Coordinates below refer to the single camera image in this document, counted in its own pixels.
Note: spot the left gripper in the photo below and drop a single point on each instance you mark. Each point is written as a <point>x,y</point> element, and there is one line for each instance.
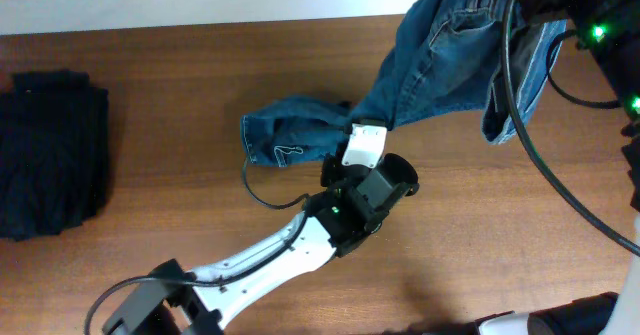
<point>333,170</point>

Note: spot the blue denim jeans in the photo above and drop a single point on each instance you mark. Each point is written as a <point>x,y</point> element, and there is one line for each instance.
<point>446,59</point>

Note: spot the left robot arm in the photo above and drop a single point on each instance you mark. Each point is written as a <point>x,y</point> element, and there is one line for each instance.
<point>361,184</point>

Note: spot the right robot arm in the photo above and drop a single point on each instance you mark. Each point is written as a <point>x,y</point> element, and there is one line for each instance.
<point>609,31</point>

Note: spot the black folded garment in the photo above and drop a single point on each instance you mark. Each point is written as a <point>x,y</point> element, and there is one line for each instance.
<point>54,153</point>

